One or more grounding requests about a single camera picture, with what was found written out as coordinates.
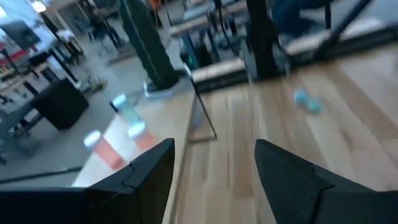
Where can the teal medicine bottle white cap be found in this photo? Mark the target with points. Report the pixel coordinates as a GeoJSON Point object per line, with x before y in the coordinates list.
{"type": "Point", "coordinates": [126, 109]}
{"type": "Point", "coordinates": [306, 101]}

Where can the black computer monitor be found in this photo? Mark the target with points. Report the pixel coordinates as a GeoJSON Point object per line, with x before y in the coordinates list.
{"type": "Point", "coordinates": [20, 34]}

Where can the person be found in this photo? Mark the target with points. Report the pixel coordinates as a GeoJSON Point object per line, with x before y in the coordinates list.
{"type": "Point", "coordinates": [298, 15]}

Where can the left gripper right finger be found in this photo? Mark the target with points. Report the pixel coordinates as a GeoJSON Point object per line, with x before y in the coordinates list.
{"type": "Point", "coordinates": [292, 186]}

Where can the grey metal cart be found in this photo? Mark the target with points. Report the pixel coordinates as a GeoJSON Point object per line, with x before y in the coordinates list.
{"type": "Point", "coordinates": [188, 46]}

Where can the black aluminium table frame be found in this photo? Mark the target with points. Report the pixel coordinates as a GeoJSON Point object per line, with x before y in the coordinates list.
{"type": "Point", "coordinates": [217, 84]}

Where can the pink medicine bottle white cap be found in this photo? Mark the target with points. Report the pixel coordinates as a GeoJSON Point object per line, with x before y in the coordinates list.
{"type": "Point", "coordinates": [104, 151]}
{"type": "Point", "coordinates": [143, 140]}

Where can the green cactus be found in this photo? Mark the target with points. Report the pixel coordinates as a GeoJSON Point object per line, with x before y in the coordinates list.
{"type": "Point", "coordinates": [146, 46]}

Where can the black cube stool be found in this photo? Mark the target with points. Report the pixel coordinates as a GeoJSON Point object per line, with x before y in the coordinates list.
{"type": "Point", "coordinates": [60, 104]}

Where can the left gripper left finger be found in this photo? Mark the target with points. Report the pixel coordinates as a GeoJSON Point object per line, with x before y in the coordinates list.
{"type": "Point", "coordinates": [146, 186]}

